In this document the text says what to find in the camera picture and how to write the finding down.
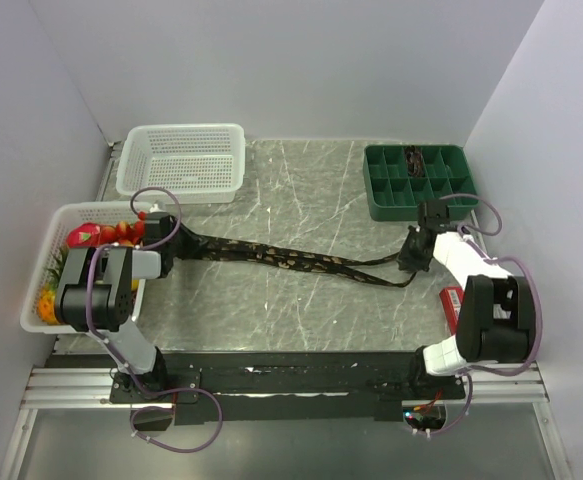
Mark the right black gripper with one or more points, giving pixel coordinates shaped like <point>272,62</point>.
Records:
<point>406,261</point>

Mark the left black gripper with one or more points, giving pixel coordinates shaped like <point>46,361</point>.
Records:
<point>194,242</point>

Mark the dark floral patterned tie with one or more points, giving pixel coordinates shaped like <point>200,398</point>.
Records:
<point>232,250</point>

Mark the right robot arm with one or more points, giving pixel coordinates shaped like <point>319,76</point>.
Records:
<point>499,325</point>

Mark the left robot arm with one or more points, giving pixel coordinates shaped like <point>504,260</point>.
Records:
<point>94,296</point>

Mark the red rectangular box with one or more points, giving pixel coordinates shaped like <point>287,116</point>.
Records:
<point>451,300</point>

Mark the red strawberries cluster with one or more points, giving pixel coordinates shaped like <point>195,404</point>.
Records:
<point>124,233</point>

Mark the green compartment organizer tray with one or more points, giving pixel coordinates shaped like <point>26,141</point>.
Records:
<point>394,196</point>

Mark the white perforated empty basket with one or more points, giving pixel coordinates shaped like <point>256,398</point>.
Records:
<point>197,163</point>

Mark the rolled brown tie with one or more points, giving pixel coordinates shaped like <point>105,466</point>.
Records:
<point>414,160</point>

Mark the pink dragon fruit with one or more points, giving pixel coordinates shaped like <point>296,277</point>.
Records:
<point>86,235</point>

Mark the white fruit basket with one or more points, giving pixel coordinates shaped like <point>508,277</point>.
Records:
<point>63,221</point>

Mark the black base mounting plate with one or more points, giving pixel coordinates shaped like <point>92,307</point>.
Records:
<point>248,386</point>

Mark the pineapple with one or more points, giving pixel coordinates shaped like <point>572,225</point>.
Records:
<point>46,301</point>

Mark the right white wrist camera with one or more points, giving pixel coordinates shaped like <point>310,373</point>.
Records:
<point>433,214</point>

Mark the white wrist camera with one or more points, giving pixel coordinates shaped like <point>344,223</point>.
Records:
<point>144,213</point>
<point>433,214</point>

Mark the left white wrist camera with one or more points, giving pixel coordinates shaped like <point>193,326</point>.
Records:
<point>144,213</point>

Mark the aluminium rail frame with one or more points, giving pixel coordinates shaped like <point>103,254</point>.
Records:
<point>67,388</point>

